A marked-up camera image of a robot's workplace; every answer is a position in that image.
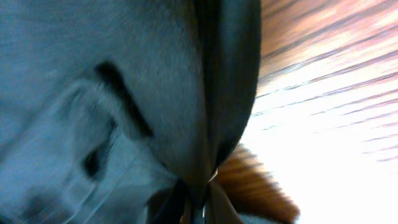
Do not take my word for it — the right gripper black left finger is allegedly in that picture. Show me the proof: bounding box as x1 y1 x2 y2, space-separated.
146 180 191 224

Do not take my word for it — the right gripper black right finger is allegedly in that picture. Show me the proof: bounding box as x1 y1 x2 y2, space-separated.
205 180 244 224

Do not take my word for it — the black t-shirt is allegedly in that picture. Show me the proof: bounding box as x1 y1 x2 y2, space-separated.
1 0 262 223

